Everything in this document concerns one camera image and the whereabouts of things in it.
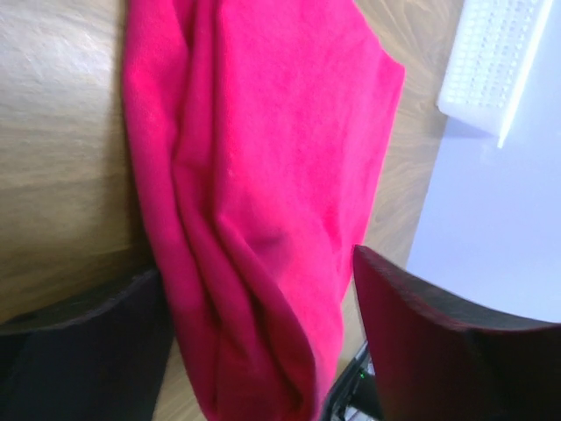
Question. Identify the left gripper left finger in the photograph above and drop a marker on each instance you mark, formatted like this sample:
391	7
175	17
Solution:
99	355

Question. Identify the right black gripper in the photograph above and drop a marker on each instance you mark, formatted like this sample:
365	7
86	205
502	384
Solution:
354	394

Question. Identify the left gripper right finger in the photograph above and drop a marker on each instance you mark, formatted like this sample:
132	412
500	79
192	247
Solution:
437	356

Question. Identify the crimson t shirt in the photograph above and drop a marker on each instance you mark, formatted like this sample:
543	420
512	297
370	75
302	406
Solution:
257	130

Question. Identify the white plastic basket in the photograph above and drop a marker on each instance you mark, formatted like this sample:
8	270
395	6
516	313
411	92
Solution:
492	54

